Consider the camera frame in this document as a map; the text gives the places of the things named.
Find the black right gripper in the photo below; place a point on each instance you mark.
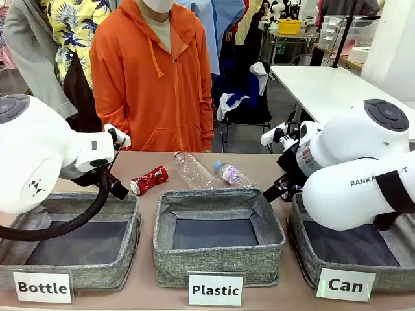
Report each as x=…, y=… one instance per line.
x=293, y=165

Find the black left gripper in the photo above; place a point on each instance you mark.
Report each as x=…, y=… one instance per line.
x=103, y=179

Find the crushed red can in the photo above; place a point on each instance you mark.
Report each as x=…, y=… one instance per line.
x=149, y=180

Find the small labelled water bottle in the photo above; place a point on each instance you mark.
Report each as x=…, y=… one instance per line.
x=231, y=175

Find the large clear plastic bottle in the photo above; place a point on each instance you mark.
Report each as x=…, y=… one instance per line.
x=193, y=170

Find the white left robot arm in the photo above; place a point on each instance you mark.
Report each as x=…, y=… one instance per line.
x=32, y=145

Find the person's right forearm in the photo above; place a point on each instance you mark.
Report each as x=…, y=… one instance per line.
x=110, y=116

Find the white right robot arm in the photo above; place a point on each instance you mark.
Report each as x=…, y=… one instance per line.
x=343, y=152

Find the person's left forearm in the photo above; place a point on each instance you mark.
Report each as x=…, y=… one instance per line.
x=207, y=129

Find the grey fabric bottle basket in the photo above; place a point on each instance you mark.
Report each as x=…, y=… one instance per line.
x=123, y=220

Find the grey fabric can basket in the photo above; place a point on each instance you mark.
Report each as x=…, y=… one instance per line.
x=301, y=239

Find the grey fabric plastic basket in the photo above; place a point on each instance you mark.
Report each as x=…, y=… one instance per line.
x=217, y=259

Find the white Can label sign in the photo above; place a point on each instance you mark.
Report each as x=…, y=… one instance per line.
x=345, y=285

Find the yellow plastic basket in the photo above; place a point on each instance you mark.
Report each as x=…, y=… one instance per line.
x=289, y=26

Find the black chair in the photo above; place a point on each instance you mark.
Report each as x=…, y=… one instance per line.
x=249, y=113

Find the dark brown skirt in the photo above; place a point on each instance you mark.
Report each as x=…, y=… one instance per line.
x=81, y=100

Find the blue cloth on chair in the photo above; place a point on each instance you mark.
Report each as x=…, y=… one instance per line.
x=254, y=89

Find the person in orange hoodie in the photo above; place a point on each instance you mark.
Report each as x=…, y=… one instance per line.
x=146, y=90

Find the white table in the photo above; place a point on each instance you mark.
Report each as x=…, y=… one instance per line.
x=317, y=90

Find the white Plastic label sign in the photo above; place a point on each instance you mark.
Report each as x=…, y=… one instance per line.
x=215, y=290

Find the grey white hooded garment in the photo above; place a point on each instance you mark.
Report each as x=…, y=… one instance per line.
x=259, y=69

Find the white Bottle label sign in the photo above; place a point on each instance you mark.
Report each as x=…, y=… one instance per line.
x=42, y=287

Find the wooden work table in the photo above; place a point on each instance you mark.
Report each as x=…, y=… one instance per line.
x=337, y=60

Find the white paper roll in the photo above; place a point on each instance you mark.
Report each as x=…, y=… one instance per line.
x=359, y=54

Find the black pole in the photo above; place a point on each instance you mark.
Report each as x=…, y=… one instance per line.
x=344, y=35

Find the clear plastic drawer unit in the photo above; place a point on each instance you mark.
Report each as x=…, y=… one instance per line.
x=337, y=32

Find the beige hanging garment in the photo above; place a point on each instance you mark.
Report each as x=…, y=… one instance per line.
x=248, y=22

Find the yellow floral shirt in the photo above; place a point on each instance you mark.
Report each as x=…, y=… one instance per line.
x=74, y=29

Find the person in grey jacket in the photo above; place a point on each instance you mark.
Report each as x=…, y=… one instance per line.
x=30, y=48

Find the blue hanging garment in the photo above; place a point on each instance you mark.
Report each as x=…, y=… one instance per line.
x=223, y=19

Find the pink hanging garment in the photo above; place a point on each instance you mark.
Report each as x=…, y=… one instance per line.
x=6, y=48

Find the white face mask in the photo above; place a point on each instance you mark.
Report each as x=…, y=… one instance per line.
x=155, y=4

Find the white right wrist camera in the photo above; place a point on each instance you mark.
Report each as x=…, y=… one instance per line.
x=269, y=136

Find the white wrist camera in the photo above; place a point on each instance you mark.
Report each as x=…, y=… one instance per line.
x=269, y=136
x=122, y=138

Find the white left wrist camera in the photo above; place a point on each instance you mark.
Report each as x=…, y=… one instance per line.
x=122, y=138

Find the metal frame table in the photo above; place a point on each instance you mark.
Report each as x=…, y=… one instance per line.
x=291, y=37

